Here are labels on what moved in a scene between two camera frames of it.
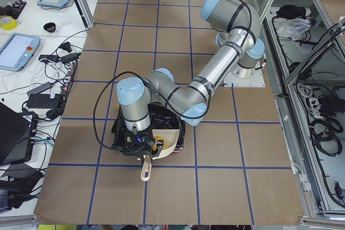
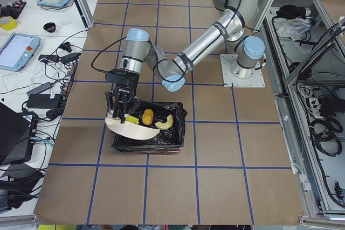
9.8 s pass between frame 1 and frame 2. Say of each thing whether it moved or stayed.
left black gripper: moved
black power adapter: stayed
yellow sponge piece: moved
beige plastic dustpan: moved
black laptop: stayed
